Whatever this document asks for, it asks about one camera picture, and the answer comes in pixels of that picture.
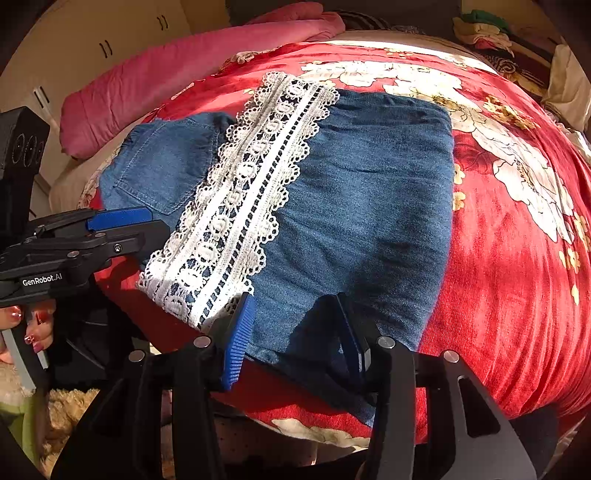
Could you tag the person's left hand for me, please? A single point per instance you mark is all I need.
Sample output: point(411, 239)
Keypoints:
point(44, 330)

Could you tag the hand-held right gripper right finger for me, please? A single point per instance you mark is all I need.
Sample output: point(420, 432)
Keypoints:
point(353, 346)

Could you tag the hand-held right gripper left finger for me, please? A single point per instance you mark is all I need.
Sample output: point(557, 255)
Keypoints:
point(236, 346)

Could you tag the cream curtain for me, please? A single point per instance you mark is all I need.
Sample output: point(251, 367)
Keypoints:
point(570, 87)

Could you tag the pink quilt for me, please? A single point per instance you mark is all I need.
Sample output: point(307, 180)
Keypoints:
point(152, 78)

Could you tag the fluffy beige cloth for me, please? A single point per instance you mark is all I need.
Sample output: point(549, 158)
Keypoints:
point(69, 410)

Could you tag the red floral blanket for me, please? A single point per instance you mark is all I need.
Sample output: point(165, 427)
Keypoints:
point(498, 258)

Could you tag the cream wardrobe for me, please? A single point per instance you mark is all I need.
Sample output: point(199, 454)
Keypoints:
point(115, 32)

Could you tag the pile of folded clothes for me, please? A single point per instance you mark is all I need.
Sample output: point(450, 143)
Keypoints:
point(494, 32)

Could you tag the lace-trimmed blue denim pants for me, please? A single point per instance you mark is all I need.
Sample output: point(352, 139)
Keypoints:
point(360, 194)

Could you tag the striped pillow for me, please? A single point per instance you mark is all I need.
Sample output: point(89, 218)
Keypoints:
point(364, 21)

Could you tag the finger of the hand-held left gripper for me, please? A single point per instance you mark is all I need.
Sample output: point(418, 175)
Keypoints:
point(117, 218)
point(138, 240)

